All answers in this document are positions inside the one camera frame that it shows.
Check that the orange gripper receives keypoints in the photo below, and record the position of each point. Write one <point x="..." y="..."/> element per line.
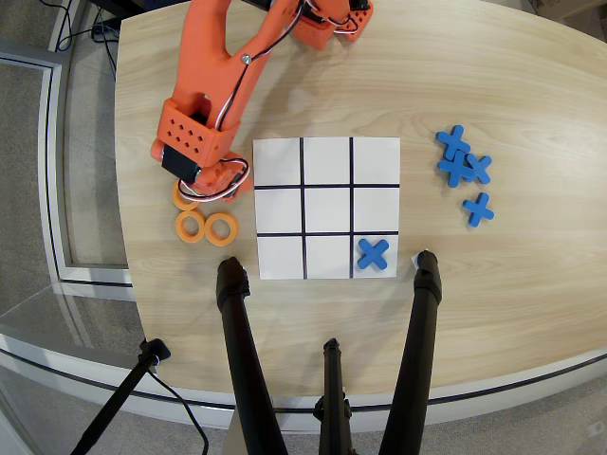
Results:
<point x="219" y="189"/>

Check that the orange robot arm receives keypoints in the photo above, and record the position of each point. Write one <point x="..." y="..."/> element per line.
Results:
<point x="208" y="71"/>

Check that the white tic-tac-toe grid sheet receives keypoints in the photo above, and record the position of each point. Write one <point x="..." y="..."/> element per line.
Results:
<point x="327" y="208"/>

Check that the blue foam cross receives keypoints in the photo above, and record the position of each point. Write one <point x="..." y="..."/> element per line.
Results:
<point x="478" y="209"/>
<point x="480" y="166"/>
<point x="453" y="140"/>
<point x="455" y="167"/>
<point x="373" y="254"/>

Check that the small white tag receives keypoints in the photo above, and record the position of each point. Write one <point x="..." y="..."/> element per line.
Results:
<point x="414" y="260"/>

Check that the black stand leg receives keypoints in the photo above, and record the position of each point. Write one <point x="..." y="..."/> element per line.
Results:
<point x="118" y="398"/>

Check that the thin black tripod leg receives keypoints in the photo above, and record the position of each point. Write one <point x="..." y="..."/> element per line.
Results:
<point x="334" y="388"/>

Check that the white metal glass frame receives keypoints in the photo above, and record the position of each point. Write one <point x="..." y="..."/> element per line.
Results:
<point x="49" y="142"/>

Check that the black camera tripod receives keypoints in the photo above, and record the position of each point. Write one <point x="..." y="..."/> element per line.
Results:
<point x="47" y="361"/>

